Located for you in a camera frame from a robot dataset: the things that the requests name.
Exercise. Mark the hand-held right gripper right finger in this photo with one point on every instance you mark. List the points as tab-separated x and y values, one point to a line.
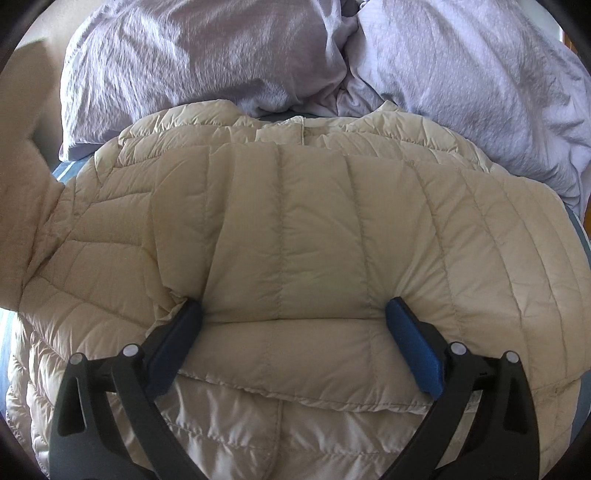
418	347

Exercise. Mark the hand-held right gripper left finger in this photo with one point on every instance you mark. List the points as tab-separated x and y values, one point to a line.
171	345

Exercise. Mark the beige quilted down jacket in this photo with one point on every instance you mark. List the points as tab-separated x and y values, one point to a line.
295	221

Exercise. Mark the right lavender pillow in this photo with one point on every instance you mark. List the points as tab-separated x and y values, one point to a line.
258	55

